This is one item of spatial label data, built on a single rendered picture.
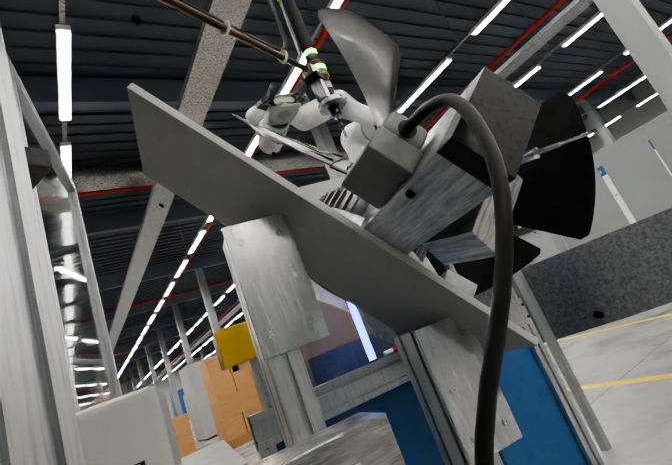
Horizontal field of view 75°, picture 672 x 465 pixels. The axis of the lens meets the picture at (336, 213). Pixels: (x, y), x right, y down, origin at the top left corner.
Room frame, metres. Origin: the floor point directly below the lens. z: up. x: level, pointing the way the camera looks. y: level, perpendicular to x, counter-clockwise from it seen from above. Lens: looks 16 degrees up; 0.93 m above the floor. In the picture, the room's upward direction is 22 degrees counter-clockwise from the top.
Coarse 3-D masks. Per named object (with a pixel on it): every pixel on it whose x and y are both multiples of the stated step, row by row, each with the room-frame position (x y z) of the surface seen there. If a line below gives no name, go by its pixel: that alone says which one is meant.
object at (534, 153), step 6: (588, 132) 0.49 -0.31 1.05; (594, 132) 0.49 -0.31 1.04; (570, 138) 0.51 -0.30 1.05; (576, 138) 0.51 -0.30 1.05; (552, 144) 0.53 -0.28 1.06; (558, 144) 0.52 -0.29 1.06; (528, 150) 0.55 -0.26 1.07; (534, 150) 0.55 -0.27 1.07; (540, 150) 0.54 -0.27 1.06; (546, 150) 0.54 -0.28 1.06; (528, 156) 0.55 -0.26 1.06; (534, 156) 0.55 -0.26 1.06; (522, 162) 0.56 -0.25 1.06
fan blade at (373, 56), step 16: (320, 16) 0.61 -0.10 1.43; (336, 16) 0.57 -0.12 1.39; (352, 16) 0.54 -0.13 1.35; (336, 32) 0.61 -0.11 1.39; (352, 32) 0.57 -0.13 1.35; (368, 32) 0.53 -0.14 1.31; (384, 32) 0.50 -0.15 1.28; (352, 48) 0.61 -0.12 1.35; (368, 48) 0.56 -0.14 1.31; (384, 48) 0.52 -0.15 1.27; (352, 64) 0.65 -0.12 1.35; (368, 64) 0.60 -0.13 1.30; (384, 64) 0.55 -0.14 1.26; (400, 64) 0.52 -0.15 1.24; (368, 80) 0.64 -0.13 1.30; (384, 80) 0.57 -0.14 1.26; (368, 96) 0.69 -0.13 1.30; (384, 96) 0.61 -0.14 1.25; (384, 112) 0.64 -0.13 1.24
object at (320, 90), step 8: (304, 72) 0.89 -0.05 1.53; (312, 72) 0.88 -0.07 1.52; (320, 72) 0.89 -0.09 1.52; (304, 80) 0.90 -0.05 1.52; (312, 80) 0.89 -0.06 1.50; (320, 80) 0.89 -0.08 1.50; (312, 88) 0.90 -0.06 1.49; (320, 88) 0.89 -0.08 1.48; (320, 96) 0.90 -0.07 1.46; (328, 96) 0.89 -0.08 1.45; (336, 96) 0.90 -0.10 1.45; (344, 96) 0.92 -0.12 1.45; (320, 104) 0.91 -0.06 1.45; (328, 104) 0.91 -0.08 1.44; (344, 104) 0.94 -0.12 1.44; (320, 112) 0.93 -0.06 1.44; (328, 112) 0.95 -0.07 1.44
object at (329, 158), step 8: (256, 128) 0.77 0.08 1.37; (264, 128) 0.82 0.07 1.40; (272, 136) 0.77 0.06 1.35; (280, 136) 0.81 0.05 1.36; (288, 136) 0.85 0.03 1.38; (280, 144) 0.97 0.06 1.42; (288, 144) 0.78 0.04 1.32; (296, 144) 0.81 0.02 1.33; (304, 144) 0.84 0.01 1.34; (304, 152) 0.79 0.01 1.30; (312, 152) 0.81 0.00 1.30; (320, 152) 0.83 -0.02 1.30; (328, 152) 0.86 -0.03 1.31; (320, 160) 0.80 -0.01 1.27; (328, 160) 0.81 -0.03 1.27; (336, 160) 0.83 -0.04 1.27
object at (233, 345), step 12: (240, 324) 1.08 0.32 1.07; (216, 336) 1.06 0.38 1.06; (228, 336) 1.07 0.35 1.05; (240, 336) 1.08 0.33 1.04; (216, 348) 1.10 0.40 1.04; (228, 348) 1.06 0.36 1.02; (240, 348) 1.07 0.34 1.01; (252, 348) 1.09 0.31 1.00; (228, 360) 1.06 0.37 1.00; (240, 360) 1.07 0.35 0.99
